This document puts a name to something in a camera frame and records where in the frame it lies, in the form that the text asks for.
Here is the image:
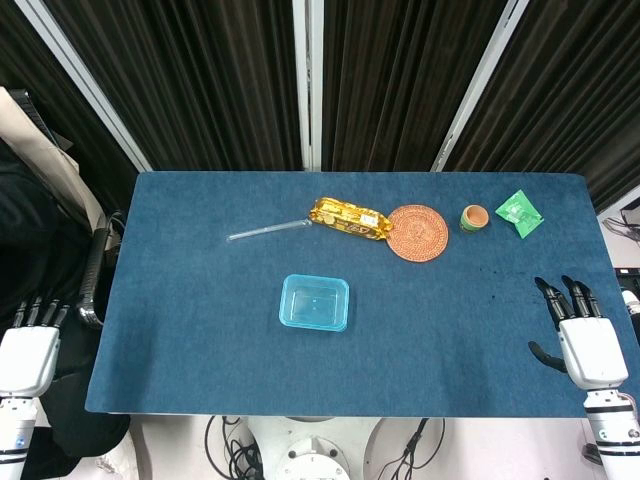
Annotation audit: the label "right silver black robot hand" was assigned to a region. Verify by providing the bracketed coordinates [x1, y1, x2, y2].
[528, 275, 630, 392]

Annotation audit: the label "black chair armrest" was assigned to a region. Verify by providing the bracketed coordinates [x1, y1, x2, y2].
[75, 211, 124, 331]

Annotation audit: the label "green snack sachet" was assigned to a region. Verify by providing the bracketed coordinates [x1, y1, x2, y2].
[494, 189, 545, 240]

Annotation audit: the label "blue plastic container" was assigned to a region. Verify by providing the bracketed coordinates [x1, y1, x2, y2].
[277, 273, 351, 334]

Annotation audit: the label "small green brown cup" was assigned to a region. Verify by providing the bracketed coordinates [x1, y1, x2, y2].
[459, 203, 491, 234]

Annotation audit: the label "beige cloth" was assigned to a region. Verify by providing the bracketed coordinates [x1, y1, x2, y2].
[0, 85, 107, 237]

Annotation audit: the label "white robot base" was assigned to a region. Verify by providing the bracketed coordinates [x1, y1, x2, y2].
[238, 416, 387, 480]

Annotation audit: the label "black pleated curtain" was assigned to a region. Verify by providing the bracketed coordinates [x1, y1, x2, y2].
[0, 0, 139, 216]
[442, 0, 640, 213]
[42, 0, 305, 172]
[319, 0, 512, 173]

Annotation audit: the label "black garment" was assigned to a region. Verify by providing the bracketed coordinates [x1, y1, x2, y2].
[0, 138, 132, 474]

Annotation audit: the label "round woven brown coaster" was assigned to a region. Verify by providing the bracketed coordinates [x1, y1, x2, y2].
[387, 203, 450, 264]

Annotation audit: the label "clear plastic tube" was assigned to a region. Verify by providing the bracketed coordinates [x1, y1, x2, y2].
[225, 218, 314, 244]

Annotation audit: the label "black cable with plug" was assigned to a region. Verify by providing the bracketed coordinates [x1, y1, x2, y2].
[377, 416, 447, 480]

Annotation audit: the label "white frame post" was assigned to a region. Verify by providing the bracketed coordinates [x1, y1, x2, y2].
[291, 0, 326, 173]
[430, 0, 531, 173]
[13, 0, 154, 173]

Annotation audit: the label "blue felt table mat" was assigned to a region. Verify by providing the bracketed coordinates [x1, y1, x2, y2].
[83, 171, 617, 419]

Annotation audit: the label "black cable bundle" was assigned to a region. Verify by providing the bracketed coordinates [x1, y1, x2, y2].
[203, 415, 265, 480]

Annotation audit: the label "black cables on floor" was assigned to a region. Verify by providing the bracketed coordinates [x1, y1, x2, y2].
[602, 199, 640, 247]

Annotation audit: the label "gold foil snack package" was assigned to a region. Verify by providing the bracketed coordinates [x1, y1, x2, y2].
[307, 196, 395, 243]

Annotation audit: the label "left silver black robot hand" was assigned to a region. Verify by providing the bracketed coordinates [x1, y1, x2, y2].
[0, 296, 72, 399]

